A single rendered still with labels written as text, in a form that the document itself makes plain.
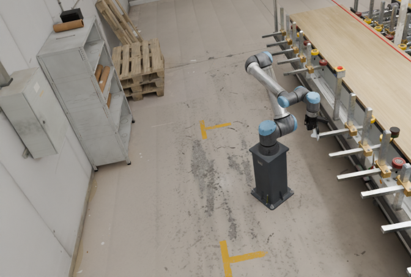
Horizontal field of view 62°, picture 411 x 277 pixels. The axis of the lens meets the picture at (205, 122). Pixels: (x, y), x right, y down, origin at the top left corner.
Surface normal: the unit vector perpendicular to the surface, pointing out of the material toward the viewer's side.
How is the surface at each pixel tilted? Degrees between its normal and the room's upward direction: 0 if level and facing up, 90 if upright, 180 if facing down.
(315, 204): 0
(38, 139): 90
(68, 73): 90
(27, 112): 90
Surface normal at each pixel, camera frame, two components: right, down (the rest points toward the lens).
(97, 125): 0.11, 0.58
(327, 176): -0.17, -0.78
